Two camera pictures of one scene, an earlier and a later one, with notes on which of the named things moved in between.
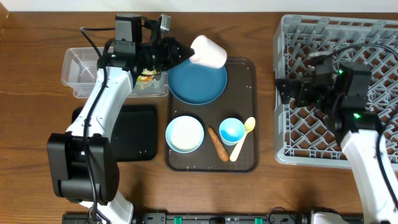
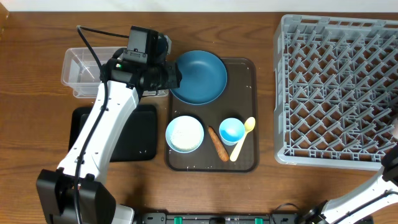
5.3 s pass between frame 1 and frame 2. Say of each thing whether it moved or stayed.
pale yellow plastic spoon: stayed
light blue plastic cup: stayed
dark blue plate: stayed
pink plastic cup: moved
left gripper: moved
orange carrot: stayed
